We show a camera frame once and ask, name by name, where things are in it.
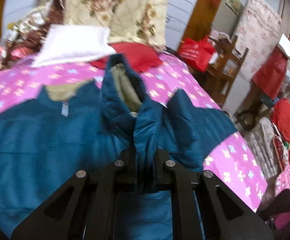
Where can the pink floral mattress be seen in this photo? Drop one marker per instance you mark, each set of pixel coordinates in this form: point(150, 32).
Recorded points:
point(258, 29)

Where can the red pillow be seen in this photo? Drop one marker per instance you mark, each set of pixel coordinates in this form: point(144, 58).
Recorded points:
point(139, 57)

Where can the wooden chair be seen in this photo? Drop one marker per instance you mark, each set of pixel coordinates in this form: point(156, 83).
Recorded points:
point(222, 74)

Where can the pink floral bed sheet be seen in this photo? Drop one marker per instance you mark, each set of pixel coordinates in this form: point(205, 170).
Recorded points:
point(232, 160)

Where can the red gift bag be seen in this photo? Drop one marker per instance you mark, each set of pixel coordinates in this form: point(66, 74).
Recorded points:
point(197, 54)

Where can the blue padded jacket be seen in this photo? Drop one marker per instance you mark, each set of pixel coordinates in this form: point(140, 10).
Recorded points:
point(43, 142)

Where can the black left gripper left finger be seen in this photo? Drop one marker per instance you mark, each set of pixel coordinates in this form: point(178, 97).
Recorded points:
point(85, 206)

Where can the red hanging cloth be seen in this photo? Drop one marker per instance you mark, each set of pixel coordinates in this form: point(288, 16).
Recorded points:
point(270, 76)

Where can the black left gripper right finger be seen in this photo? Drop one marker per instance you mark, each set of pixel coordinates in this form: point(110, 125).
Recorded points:
point(203, 207)

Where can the cream floral quilt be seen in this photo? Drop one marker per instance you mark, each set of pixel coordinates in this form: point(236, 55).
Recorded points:
point(140, 21)

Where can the brown patterned blanket pile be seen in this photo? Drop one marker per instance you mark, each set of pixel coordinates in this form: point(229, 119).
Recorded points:
point(27, 34)

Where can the white folded cloth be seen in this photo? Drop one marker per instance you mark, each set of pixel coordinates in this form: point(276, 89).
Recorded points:
point(73, 43)

